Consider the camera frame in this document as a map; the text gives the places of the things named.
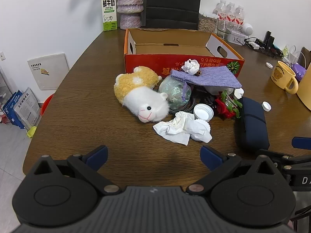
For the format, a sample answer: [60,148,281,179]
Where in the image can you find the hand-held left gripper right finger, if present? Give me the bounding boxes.
[186,145,282,196]

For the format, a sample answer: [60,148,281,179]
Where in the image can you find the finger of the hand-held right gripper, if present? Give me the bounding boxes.
[257,149,311,173]
[292,137,311,149]

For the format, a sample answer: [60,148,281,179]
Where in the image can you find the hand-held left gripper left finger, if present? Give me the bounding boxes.
[24,145,121,196]

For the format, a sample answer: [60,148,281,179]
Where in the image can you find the white tissue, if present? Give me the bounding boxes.
[153,111,213,146]

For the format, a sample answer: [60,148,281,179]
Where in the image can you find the navy soft bag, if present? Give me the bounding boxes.
[234,97,271,151]

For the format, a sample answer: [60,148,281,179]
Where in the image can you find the white ribbed jar lid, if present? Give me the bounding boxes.
[194,103,214,122]

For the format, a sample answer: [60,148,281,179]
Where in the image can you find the braided cable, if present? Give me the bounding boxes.
[169,97,196,114]

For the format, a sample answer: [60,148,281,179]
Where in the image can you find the black USB cable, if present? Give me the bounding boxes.
[198,89,220,108]

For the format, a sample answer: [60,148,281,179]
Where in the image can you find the white plastic bottle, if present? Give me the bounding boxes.
[204,85,235,96]

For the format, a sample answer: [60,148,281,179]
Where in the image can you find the yellow white plush sheep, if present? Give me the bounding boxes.
[114,65,170,123]

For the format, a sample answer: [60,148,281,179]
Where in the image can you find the purple fabric pouch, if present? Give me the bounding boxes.
[170,67,243,101]

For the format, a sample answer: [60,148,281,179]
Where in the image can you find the orange cardboard box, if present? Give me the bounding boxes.
[124,28,245,78]

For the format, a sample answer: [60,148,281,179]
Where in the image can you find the brown wooden desktop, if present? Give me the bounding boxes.
[23,28,311,192]

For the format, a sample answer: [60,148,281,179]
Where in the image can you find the white scalloped paper liner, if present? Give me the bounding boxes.
[194,118,211,133]

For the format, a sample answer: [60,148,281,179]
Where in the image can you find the red artificial rose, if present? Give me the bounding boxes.
[215,87,245,120]

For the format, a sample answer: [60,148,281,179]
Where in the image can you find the kraft paper bag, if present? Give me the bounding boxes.
[296,47,311,103]

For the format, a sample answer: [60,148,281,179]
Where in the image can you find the yellow bear mug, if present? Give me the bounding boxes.
[270,61,299,95]

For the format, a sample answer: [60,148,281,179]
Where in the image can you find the purple round gadget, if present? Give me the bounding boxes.
[291,63,307,81]

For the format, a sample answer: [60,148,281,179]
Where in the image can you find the red stool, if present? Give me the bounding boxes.
[40,93,54,116]

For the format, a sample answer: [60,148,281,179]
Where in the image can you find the crumpled clear plastic bag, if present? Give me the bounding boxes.
[158,75,192,110]

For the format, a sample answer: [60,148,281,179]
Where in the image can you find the blue printed packets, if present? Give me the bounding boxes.
[0,87,42,130]

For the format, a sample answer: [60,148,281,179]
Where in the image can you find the crumpled white paper ball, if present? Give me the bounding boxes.
[181,59,200,75]

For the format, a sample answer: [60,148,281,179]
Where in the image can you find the tangle of chargers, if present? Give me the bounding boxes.
[244,37,284,58]

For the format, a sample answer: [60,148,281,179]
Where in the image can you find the black upright device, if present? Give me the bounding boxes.
[264,31,275,49]

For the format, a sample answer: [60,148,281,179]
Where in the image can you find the white round speaker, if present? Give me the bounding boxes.
[241,23,254,36]

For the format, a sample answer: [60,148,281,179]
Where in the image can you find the empty glass jar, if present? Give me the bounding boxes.
[216,19,234,40]

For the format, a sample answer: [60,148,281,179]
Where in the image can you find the clear seed container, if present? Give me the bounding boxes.
[198,12,218,33]

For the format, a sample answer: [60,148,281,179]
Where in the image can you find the red label water bottle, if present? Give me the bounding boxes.
[213,0,227,21]
[225,2,236,23]
[234,5,244,31]

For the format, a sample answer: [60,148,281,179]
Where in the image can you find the green white milk carton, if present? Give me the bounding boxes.
[101,0,118,31]

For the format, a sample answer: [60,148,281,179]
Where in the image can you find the purple fuzzy vase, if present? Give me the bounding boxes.
[117,0,144,29]

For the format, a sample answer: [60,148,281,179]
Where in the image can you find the black paper bag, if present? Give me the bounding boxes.
[145,0,204,31]

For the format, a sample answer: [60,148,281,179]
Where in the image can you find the white wall panel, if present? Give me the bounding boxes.
[27,53,70,91]

